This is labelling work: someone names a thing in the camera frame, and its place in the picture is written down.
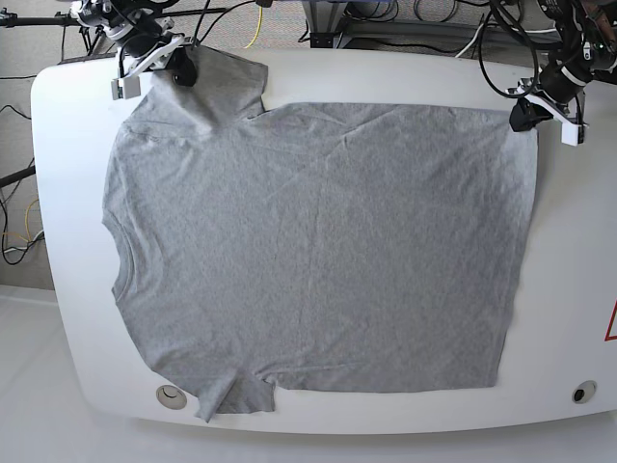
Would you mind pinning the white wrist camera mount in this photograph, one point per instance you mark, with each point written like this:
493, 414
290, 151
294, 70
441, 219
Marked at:
127, 84
573, 126

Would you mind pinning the black tripod stand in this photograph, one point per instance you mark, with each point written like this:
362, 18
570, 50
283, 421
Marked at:
35, 34

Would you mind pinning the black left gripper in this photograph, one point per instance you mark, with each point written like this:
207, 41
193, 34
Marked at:
557, 84

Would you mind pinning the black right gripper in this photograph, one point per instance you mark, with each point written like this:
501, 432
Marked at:
137, 45

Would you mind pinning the beige table grommet cap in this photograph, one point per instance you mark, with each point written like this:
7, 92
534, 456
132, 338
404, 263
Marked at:
171, 397

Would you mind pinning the black table cable grommet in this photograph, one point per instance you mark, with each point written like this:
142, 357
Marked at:
584, 392

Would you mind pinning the grey T-shirt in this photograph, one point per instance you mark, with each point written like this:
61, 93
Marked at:
330, 247

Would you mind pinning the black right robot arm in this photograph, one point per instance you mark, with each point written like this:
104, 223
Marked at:
119, 18

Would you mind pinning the red triangle sticker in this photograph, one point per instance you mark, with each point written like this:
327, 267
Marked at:
611, 328

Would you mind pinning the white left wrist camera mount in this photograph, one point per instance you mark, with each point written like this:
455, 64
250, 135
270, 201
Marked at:
573, 126

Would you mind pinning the grey metal frame base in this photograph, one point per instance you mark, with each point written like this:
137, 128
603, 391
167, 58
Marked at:
330, 27

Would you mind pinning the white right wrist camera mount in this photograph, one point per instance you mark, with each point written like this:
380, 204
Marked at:
127, 84

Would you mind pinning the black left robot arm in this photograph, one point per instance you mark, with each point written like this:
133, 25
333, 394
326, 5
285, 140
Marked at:
587, 31

